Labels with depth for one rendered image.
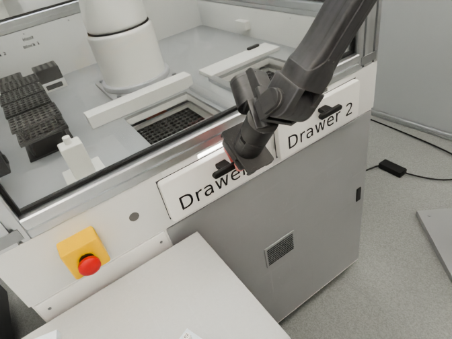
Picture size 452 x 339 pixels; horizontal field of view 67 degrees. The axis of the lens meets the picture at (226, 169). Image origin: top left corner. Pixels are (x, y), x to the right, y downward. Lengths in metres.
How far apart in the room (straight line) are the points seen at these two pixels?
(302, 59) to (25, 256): 0.59
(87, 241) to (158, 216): 0.17
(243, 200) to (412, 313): 0.93
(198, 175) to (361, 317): 1.01
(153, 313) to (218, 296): 0.13
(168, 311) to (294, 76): 0.49
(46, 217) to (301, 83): 0.49
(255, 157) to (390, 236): 1.23
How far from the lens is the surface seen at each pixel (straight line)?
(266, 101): 0.55
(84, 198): 0.69
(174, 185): 0.73
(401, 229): 1.86
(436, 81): 2.40
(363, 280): 1.65
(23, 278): 0.77
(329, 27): 0.54
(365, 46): 1.02
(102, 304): 0.80
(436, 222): 1.88
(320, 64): 0.54
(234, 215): 0.91
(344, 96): 0.98
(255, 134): 0.59
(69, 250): 0.70
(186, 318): 0.71
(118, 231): 0.76
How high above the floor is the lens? 1.35
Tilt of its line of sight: 37 degrees down
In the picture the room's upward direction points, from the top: 13 degrees counter-clockwise
